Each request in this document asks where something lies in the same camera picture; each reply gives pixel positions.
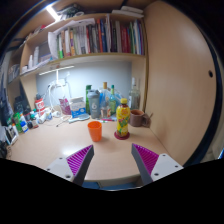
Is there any tall green bottle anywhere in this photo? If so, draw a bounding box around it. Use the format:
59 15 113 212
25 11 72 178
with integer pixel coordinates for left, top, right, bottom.
85 84 93 114

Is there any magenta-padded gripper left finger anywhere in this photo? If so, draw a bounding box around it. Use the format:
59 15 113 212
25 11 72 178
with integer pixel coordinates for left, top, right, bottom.
44 144 95 187

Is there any orange plastic cup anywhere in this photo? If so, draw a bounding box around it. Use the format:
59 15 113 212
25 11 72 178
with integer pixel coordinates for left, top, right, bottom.
87 120 103 143

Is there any grey shaker bottle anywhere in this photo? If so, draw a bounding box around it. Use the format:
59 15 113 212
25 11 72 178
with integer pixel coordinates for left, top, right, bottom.
87 89 102 120

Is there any white and blue box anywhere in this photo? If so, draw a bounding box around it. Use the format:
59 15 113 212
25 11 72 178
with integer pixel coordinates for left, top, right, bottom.
69 96 88 118

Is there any yellow drink bottle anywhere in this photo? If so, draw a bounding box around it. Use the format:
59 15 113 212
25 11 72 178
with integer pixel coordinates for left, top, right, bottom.
115 97 132 138

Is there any clear glass bottle white cap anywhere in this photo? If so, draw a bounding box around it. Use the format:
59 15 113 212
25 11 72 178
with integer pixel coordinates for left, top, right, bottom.
129 77 142 111

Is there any white LED light bar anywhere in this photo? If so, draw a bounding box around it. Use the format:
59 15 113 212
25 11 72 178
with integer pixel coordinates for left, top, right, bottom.
38 64 75 76

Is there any light blue hand mirror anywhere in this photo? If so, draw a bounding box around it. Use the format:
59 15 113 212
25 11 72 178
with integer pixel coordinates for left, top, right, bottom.
68 113 91 124

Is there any wooden shelf unit with books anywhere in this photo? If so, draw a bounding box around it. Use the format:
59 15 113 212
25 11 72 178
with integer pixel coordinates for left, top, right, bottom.
6 4 149 116

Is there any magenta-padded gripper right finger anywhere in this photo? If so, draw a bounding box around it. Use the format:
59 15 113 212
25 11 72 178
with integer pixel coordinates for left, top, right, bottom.
130 143 184 186

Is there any clear bottle green cap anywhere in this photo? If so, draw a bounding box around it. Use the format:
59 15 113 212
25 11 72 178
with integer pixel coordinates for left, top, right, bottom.
109 84 118 115

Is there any ceiling light tube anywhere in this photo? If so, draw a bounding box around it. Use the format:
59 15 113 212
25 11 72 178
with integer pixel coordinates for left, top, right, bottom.
45 3 61 23

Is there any red and white canister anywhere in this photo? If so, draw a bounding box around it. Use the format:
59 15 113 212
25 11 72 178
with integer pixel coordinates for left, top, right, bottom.
34 98 47 117

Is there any black bag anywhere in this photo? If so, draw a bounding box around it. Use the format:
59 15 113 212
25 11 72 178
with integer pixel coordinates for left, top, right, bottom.
13 94 31 114

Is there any green container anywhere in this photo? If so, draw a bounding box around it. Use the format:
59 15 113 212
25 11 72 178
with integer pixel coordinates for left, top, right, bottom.
12 112 23 129

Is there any white jar blue cap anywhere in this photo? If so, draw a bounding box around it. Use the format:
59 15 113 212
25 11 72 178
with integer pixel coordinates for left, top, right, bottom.
19 115 30 134

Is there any brown mug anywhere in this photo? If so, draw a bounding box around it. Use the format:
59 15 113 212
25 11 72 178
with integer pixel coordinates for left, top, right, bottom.
129 109 151 128

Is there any pink pouch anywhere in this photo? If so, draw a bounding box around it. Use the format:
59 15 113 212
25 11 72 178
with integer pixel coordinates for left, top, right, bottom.
58 97 72 116

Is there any flat round red coaster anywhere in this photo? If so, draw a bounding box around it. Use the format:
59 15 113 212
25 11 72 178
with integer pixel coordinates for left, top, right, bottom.
113 130 131 141

